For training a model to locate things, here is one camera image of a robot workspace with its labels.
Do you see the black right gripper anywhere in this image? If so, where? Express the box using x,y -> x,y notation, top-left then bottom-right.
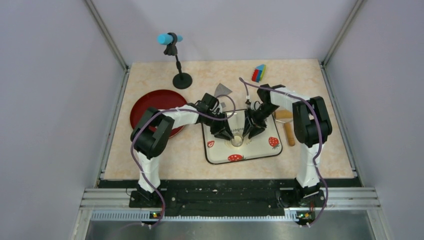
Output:
243,104 -> 280,140

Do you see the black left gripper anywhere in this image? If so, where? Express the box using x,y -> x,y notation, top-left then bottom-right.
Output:
203,110 -> 234,140

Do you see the white strawberry print tray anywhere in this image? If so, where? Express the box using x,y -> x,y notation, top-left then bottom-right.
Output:
202,109 -> 283,165

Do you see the wooden dough roller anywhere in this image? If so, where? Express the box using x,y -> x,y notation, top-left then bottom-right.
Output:
273,110 -> 296,147

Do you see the white dough lump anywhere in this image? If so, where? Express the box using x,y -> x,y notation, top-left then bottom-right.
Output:
224,136 -> 251,148

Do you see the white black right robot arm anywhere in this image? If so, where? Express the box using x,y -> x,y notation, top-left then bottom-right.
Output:
242,84 -> 333,206

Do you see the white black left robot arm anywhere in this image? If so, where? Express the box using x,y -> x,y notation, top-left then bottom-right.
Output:
130,93 -> 235,207

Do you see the colourful block toy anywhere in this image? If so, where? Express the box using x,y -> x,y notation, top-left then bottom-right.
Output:
251,64 -> 267,83

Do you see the black microphone stand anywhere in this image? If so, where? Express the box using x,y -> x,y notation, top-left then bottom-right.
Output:
164,32 -> 193,90

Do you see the dark red round plate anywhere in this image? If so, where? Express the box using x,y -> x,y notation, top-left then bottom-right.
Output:
129,89 -> 188,130

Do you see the blue toy microphone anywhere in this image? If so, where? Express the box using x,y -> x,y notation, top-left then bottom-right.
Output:
156,32 -> 184,45

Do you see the metal scraper wooden handle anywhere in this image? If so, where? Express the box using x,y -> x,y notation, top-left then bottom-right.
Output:
213,83 -> 233,103

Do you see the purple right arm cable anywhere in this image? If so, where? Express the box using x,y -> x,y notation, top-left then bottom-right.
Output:
238,77 -> 329,228

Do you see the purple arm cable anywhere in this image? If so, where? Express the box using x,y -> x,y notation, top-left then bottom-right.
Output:
130,94 -> 237,229
238,77 -> 329,228

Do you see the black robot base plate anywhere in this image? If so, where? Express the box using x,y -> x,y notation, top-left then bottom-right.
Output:
97,178 -> 363,218

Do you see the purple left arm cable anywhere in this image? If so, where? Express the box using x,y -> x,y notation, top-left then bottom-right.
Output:
130,94 -> 237,229

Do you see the aluminium frame rail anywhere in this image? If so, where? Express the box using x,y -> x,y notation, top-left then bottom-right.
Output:
71,187 -> 393,240

